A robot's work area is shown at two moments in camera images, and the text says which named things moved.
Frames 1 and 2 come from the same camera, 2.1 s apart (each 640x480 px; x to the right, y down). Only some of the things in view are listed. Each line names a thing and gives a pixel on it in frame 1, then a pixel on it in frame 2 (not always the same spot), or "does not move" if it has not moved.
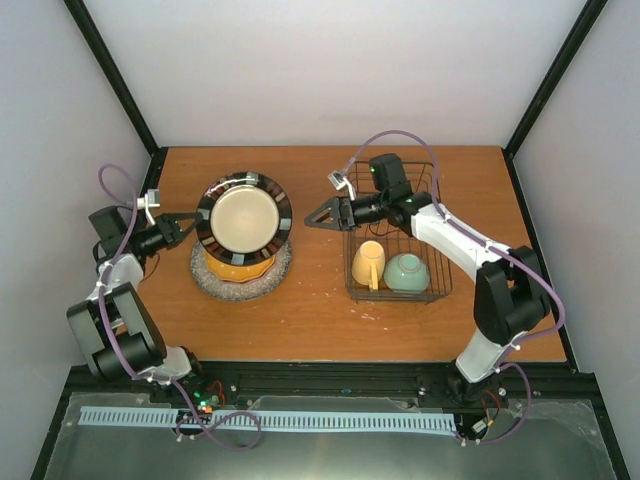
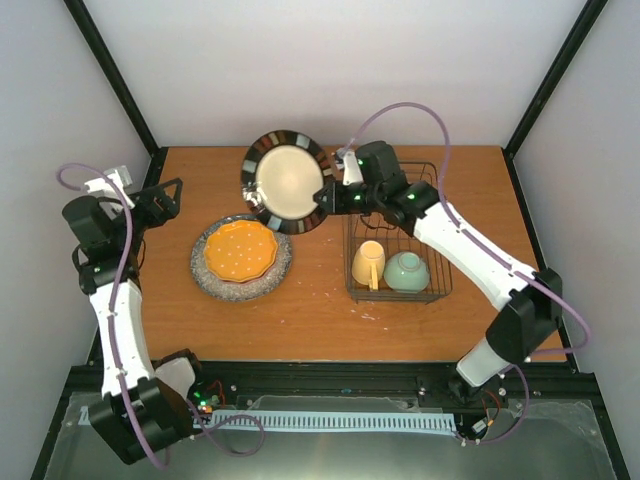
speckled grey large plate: (247, 291) does not move
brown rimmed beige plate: (247, 218) -> (281, 174)
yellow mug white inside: (368, 264) does not move
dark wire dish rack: (395, 240) does not move
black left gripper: (169, 230) -> (168, 209)
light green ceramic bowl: (407, 273) does not move
